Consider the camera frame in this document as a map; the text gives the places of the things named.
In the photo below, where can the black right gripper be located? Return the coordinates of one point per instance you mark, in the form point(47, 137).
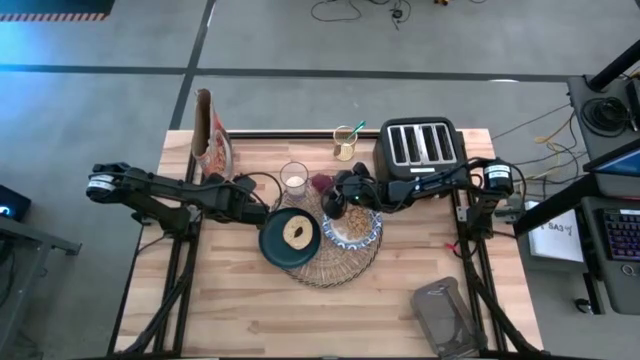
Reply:
point(360, 187)

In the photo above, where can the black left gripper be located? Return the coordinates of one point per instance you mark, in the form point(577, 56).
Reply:
point(235, 197)

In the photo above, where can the small red cup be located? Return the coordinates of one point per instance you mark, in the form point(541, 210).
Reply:
point(321, 182)

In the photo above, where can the blue patterned white bowl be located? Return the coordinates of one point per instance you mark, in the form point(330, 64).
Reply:
point(332, 235)

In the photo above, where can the dark green round plate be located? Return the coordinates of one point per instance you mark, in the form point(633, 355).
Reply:
point(272, 245)

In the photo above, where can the brown bagel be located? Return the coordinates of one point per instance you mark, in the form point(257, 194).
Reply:
point(290, 236)

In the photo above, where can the clear glass with milk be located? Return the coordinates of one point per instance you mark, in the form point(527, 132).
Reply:
point(295, 182)

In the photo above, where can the amber glass cup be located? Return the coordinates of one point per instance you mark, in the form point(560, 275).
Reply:
point(344, 151)

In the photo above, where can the round woven wicker placemat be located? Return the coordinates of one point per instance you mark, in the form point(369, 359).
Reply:
point(330, 267)

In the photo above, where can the orange cereal box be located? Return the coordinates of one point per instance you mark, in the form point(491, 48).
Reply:
point(202, 125)

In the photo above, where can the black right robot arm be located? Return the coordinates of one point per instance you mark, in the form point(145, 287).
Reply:
point(440, 182)

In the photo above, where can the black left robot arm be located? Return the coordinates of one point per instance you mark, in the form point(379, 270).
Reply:
point(160, 187)

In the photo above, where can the brown cereal pieces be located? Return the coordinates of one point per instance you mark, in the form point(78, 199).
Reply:
point(359, 224)

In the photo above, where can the black four-slot toaster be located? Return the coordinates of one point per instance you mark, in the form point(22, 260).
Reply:
point(420, 145)

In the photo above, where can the black diagonal beam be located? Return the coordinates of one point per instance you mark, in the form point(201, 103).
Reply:
point(555, 205)

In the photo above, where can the white paper sheet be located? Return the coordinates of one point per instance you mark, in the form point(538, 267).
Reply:
point(557, 237)

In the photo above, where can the grey metal stand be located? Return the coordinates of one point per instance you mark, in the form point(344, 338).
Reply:
point(30, 237)

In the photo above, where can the black device with blue light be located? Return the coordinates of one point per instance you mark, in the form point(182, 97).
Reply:
point(12, 202)

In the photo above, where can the grey side desk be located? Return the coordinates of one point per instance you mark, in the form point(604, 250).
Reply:
point(580, 140)

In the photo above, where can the small black floor object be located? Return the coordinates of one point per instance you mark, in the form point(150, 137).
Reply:
point(582, 305)

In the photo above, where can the laptop screen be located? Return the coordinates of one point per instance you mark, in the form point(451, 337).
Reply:
point(617, 165)

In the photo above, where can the grey laptop base with keyboard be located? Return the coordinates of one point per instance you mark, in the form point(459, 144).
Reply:
point(617, 280)

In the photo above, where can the dark mat with hazard stripes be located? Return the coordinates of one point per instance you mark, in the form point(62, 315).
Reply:
point(55, 7)

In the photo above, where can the black pole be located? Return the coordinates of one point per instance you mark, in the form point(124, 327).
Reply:
point(612, 67)

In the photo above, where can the black aluminium table frame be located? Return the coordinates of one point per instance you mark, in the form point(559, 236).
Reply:
point(300, 134)

